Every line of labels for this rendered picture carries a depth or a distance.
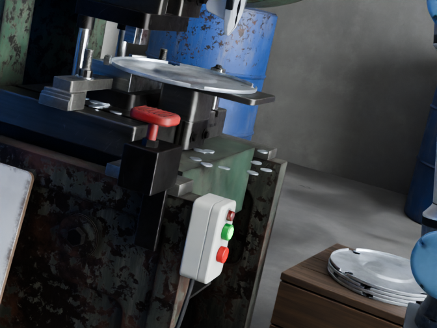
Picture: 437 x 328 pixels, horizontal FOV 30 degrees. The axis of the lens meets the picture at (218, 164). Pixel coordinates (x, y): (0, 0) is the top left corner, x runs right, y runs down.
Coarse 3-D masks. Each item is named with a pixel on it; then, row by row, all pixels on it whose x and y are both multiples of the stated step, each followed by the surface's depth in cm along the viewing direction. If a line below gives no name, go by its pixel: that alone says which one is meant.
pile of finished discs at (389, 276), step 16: (336, 256) 202; (352, 256) 205; (368, 256) 208; (384, 256) 211; (400, 256) 212; (336, 272) 193; (352, 272) 193; (368, 272) 195; (384, 272) 196; (400, 272) 199; (352, 288) 189; (368, 288) 187; (384, 288) 185; (400, 288) 188; (416, 288) 191; (400, 304) 185
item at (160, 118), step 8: (136, 112) 124; (144, 112) 124; (152, 112) 125; (160, 112) 126; (168, 112) 128; (144, 120) 124; (152, 120) 124; (160, 120) 123; (168, 120) 124; (176, 120) 126; (152, 128) 126; (152, 136) 127
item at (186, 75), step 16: (112, 64) 155; (128, 64) 159; (144, 64) 164; (160, 64) 169; (160, 80) 146; (176, 80) 151; (192, 80) 154; (208, 80) 156; (224, 80) 165; (240, 80) 169
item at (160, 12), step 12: (108, 0) 155; (120, 0) 154; (132, 0) 154; (144, 0) 153; (156, 0) 152; (168, 0) 154; (180, 0) 153; (192, 0) 154; (204, 0) 159; (156, 12) 152; (168, 12) 154; (180, 12) 153; (192, 12) 158
